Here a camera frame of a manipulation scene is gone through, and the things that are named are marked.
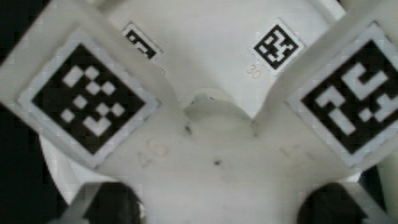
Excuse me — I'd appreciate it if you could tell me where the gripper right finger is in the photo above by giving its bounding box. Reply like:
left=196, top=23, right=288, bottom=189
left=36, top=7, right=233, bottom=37
left=297, top=182, right=391, bottom=224

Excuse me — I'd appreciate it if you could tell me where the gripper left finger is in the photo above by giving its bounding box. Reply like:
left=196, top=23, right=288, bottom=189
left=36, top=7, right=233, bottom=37
left=48, top=182, right=142, bottom=224

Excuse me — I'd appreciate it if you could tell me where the white cross-shaped table base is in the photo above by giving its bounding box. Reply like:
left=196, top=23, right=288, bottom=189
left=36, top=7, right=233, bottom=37
left=0, top=0, right=398, bottom=224

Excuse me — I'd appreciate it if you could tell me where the white round table top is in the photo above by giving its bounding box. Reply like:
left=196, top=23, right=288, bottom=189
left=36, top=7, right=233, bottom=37
left=38, top=0, right=398, bottom=204

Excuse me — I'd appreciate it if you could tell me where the white cylindrical table leg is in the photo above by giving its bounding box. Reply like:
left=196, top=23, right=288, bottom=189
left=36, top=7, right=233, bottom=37
left=183, top=88, right=253, bottom=135

